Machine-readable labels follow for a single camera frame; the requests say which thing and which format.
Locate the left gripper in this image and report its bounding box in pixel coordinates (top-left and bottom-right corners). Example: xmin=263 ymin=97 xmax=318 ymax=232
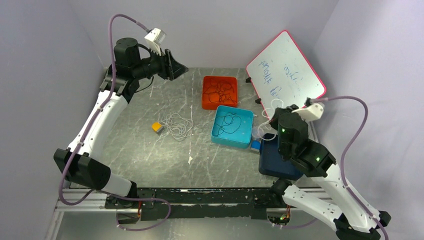
xmin=133 ymin=44 xmax=190 ymax=82

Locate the black cable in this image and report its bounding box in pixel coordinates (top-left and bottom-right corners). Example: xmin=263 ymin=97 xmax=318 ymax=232
xmin=213 ymin=112 xmax=248 ymax=137

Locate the brown cable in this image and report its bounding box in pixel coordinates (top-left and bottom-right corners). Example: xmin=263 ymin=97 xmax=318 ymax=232
xmin=203 ymin=77 xmax=237 ymax=104

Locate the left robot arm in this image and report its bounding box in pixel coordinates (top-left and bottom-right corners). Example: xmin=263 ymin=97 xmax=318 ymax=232
xmin=53 ymin=37 xmax=188 ymax=208

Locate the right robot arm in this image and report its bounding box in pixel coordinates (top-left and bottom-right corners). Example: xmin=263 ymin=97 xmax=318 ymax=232
xmin=269 ymin=104 xmax=391 ymax=240

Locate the clear plastic cup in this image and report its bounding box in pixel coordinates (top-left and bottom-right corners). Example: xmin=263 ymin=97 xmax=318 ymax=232
xmin=251 ymin=127 xmax=265 ymax=141

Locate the blue white block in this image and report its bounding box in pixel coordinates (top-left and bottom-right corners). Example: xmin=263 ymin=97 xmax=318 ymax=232
xmin=249 ymin=140 xmax=261 ymax=153

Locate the dark blue square tray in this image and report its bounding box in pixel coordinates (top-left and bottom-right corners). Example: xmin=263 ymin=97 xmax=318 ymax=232
xmin=258 ymin=137 xmax=304 ymax=181

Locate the light blue square tray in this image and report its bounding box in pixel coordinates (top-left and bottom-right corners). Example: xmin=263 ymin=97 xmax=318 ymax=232
xmin=210 ymin=105 xmax=254 ymax=149

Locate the pink framed whiteboard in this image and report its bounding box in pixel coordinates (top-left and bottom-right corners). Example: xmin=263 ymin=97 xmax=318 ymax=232
xmin=245 ymin=30 xmax=327 ymax=118

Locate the orange square tray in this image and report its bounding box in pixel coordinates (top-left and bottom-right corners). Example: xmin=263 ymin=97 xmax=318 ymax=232
xmin=201 ymin=75 xmax=238 ymax=110

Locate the yellow grey block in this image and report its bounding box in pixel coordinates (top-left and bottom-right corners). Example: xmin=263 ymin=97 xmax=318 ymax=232
xmin=151 ymin=122 xmax=164 ymax=135

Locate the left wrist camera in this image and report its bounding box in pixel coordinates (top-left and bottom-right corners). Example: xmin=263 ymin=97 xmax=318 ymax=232
xmin=144 ymin=28 xmax=166 ymax=56

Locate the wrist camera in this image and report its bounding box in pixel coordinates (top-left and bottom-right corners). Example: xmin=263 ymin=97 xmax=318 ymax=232
xmin=144 ymin=28 xmax=166 ymax=56
xmin=292 ymin=97 xmax=325 ymax=122

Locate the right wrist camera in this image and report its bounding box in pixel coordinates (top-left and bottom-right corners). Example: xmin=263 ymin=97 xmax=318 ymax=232
xmin=292 ymin=97 xmax=325 ymax=122

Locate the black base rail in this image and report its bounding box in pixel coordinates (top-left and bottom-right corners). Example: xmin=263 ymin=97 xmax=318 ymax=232
xmin=104 ymin=187 xmax=287 ymax=221

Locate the aluminium frame rail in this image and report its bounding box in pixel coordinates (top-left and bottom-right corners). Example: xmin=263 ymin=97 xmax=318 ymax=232
xmin=47 ymin=188 xmax=318 ymax=239

